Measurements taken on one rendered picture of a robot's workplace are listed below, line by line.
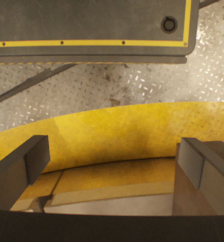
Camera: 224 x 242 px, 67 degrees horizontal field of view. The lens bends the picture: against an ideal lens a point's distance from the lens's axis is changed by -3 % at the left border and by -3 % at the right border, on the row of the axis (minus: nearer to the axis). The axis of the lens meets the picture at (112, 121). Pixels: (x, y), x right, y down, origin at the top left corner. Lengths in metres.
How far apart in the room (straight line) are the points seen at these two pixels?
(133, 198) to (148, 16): 0.54
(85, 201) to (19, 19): 0.58
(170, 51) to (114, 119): 0.44
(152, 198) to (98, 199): 0.18
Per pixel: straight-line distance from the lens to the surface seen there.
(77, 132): 0.87
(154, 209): 0.68
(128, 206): 0.66
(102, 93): 0.81
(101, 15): 0.50
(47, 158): 0.17
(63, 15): 0.52
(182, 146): 0.16
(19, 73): 0.92
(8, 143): 1.03
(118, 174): 0.80
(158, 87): 0.83
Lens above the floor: 0.80
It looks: 75 degrees down
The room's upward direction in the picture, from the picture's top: 175 degrees counter-clockwise
